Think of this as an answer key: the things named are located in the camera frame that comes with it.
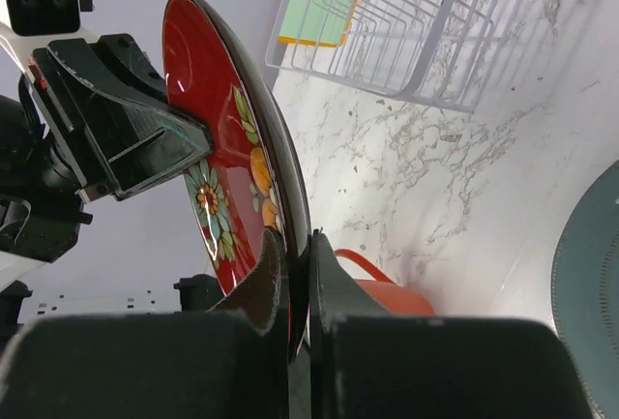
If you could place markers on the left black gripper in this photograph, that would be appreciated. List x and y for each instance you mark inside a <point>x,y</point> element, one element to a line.
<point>113,130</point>

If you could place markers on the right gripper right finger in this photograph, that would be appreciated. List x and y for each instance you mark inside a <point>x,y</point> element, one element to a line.
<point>332,292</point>

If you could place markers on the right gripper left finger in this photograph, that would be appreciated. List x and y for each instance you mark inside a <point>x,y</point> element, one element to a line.
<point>261,297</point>

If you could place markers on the dark red floral plate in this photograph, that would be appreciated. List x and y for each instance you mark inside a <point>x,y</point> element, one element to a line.
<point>252,178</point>

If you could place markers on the grey-teal plate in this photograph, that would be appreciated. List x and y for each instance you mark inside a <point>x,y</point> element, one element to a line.
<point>584,291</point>

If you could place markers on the orange mug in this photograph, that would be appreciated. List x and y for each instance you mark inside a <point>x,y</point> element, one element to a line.
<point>393,297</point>

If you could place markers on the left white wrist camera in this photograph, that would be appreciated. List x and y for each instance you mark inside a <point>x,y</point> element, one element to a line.
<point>30,24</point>

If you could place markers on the clear wire dish rack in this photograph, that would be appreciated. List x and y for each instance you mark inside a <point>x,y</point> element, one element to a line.
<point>426,52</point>

